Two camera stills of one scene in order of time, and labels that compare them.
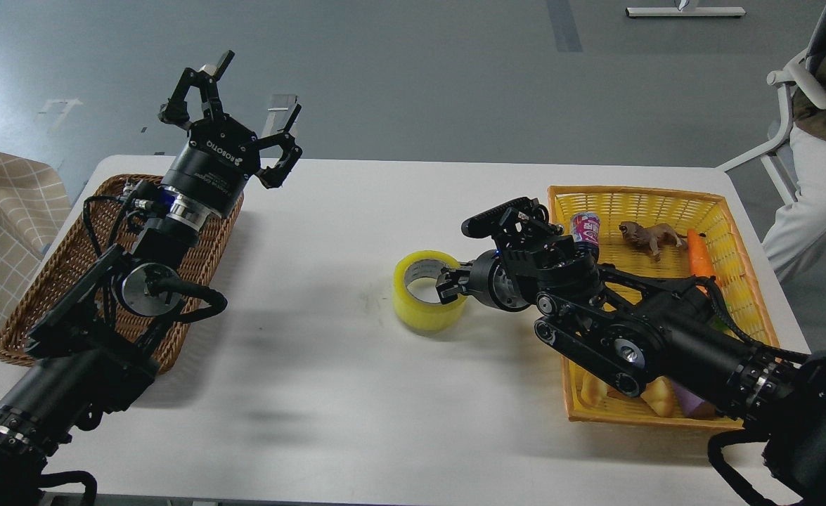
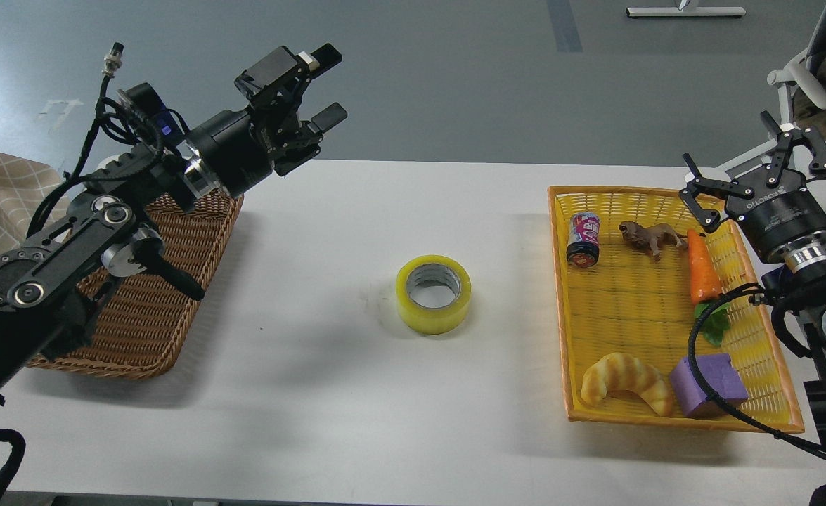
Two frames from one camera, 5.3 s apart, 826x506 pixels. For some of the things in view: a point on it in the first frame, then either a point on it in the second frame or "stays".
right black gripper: [490, 280] -> [775, 210]
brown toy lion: [654, 237] stays
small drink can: [585, 227] stays
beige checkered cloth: [14, 206] stays
